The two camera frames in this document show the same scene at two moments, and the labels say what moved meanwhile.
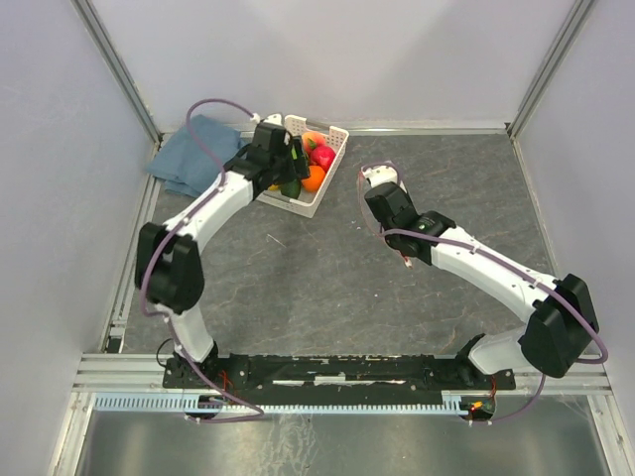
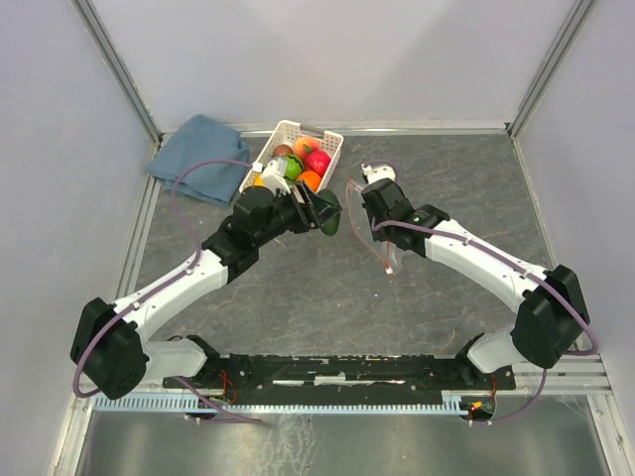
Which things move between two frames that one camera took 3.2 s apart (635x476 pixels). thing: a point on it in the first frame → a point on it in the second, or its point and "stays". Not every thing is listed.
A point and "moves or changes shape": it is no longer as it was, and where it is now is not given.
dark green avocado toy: (292, 188) moves or changes shape
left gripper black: (298, 167) → (316, 207)
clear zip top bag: (369, 177) moves or changes shape
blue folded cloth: (187, 168) stays
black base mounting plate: (336, 373) stays
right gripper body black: (406, 196) stays
